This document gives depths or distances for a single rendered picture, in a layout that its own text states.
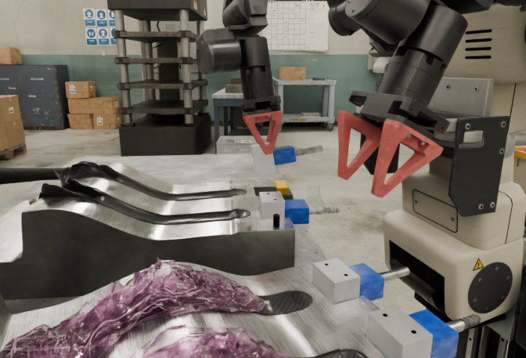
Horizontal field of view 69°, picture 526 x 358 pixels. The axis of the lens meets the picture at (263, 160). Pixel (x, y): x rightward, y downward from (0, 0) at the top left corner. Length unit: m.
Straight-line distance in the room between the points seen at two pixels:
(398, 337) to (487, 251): 0.43
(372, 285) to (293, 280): 0.10
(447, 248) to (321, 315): 0.38
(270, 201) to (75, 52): 7.44
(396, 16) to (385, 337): 0.31
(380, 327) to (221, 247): 0.26
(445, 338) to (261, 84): 0.46
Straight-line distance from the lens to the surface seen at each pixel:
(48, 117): 7.69
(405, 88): 0.43
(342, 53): 7.25
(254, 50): 0.69
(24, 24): 8.37
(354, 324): 0.45
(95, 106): 7.43
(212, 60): 0.65
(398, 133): 0.39
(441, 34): 0.45
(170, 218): 0.65
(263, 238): 0.57
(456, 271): 0.78
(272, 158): 0.69
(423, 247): 0.82
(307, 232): 0.78
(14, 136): 5.69
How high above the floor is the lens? 1.12
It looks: 14 degrees down
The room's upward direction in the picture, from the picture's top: straight up
